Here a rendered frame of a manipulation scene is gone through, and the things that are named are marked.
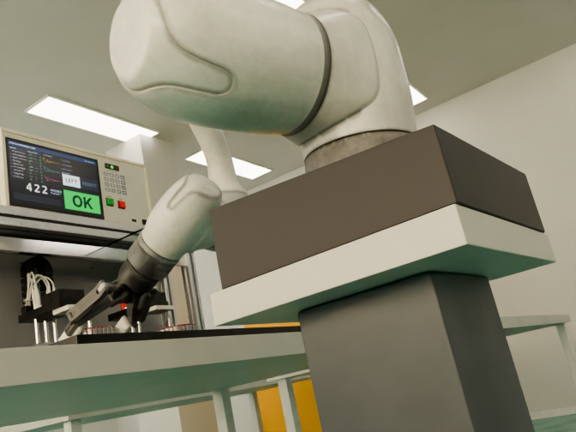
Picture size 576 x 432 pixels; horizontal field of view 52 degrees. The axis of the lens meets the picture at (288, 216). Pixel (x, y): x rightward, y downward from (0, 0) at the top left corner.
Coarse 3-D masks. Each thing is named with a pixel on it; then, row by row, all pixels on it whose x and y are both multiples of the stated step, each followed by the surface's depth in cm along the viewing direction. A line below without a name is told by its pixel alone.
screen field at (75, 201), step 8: (64, 192) 143; (72, 192) 145; (64, 200) 142; (72, 200) 144; (80, 200) 146; (88, 200) 148; (96, 200) 150; (72, 208) 143; (80, 208) 145; (88, 208) 147; (96, 208) 149
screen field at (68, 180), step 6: (66, 180) 145; (72, 180) 146; (78, 180) 148; (84, 180) 149; (90, 180) 151; (72, 186) 146; (78, 186) 147; (84, 186) 149; (90, 186) 150; (96, 186) 152
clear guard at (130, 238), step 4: (136, 232) 143; (140, 232) 144; (128, 236) 145; (132, 236) 145; (136, 236) 146; (116, 240) 147; (120, 240) 146; (124, 240) 147; (128, 240) 148; (132, 240) 148; (108, 244) 149; (112, 244) 149; (116, 244) 149; (120, 244) 150; (124, 244) 151; (128, 244) 151; (116, 248) 152; (120, 248) 153; (124, 248) 153; (128, 248) 154
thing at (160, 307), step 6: (162, 294) 147; (156, 300) 144; (162, 300) 146; (156, 306) 141; (162, 306) 142; (168, 306) 144; (120, 312) 146; (126, 312) 145; (150, 312) 143; (156, 312) 144; (162, 312) 146; (108, 318) 149; (114, 318) 147; (120, 318) 148; (132, 330) 148; (138, 330) 150
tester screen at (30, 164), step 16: (16, 144) 136; (16, 160) 135; (32, 160) 138; (48, 160) 142; (64, 160) 146; (80, 160) 150; (16, 176) 134; (32, 176) 137; (48, 176) 141; (80, 176) 149; (96, 176) 153; (16, 192) 132; (80, 192) 147; (96, 192) 151; (64, 208) 141
